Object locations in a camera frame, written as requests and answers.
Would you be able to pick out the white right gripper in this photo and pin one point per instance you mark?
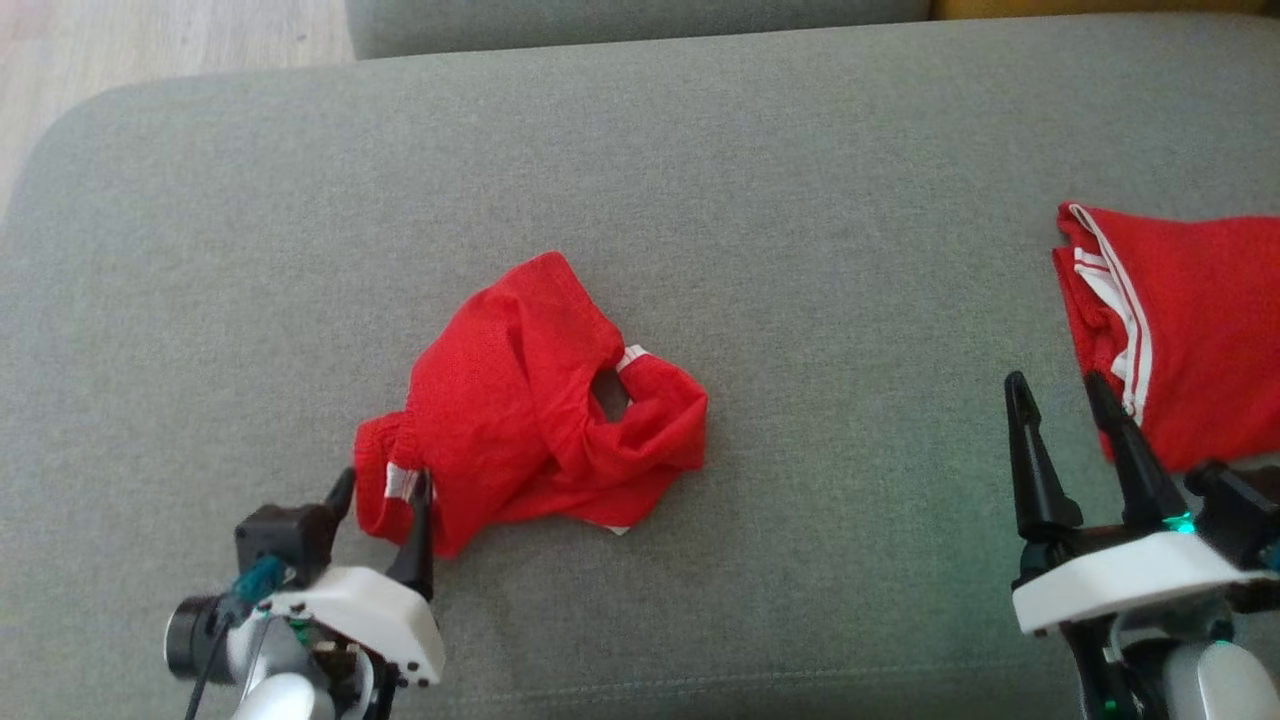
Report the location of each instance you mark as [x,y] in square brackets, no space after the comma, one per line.
[1120,580]

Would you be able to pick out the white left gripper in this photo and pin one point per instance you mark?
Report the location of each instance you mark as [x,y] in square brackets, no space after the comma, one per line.
[380,615]

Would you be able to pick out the red shorts white stripes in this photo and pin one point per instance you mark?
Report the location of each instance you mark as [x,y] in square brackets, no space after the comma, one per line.
[490,410]

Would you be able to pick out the red white basketball jersey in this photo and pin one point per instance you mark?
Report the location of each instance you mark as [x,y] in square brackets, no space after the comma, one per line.
[1200,330]

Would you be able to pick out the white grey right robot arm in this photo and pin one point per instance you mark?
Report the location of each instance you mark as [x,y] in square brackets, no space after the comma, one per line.
[1215,680]

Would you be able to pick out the grey sofa seat cushion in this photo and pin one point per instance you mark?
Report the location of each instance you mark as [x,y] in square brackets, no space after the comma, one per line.
[640,160]

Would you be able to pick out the yellow cushion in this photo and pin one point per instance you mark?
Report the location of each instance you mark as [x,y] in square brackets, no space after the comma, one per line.
[1100,7]

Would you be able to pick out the grey sofa backrest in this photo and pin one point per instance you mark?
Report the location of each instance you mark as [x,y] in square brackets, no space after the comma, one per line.
[640,22]

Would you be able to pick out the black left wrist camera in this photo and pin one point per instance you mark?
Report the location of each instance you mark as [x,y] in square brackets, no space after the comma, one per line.
[285,540]

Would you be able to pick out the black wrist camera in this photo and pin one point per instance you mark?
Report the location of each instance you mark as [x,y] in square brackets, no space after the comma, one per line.
[285,540]
[1240,515]

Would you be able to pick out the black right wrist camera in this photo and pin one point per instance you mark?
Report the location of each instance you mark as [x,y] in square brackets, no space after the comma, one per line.
[1240,515]

